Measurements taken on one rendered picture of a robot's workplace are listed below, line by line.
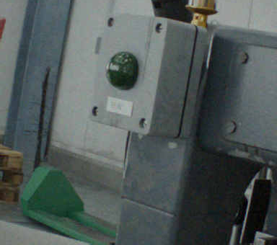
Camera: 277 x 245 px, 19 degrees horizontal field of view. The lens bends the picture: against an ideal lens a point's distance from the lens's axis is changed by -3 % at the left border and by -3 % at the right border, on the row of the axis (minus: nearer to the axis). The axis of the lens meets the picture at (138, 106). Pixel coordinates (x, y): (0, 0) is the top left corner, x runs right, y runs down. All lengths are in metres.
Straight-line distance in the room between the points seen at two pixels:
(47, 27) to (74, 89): 0.75
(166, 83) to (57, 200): 5.79
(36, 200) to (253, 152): 5.69
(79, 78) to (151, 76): 8.57
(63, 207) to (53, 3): 3.37
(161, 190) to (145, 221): 0.03
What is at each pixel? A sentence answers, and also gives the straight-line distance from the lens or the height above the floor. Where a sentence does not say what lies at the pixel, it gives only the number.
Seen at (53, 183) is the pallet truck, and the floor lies 0.29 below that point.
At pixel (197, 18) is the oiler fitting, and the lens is 0.74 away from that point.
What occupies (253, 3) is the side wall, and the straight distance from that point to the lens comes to 7.58.
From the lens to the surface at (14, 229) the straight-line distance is 1.21.
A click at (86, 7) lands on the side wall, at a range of 9.31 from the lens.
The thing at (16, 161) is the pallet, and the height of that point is 0.36.
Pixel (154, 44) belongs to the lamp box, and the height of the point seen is 1.31.
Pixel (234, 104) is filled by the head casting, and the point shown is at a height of 1.27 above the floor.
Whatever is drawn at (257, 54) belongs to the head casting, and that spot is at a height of 1.32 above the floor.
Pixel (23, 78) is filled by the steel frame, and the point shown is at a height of 0.89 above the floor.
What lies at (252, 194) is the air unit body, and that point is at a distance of 0.89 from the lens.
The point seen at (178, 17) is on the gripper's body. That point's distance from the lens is 1.17.
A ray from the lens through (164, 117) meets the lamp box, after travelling 0.66.
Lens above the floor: 1.29
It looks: 3 degrees down
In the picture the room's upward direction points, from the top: 10 degrees clockwise
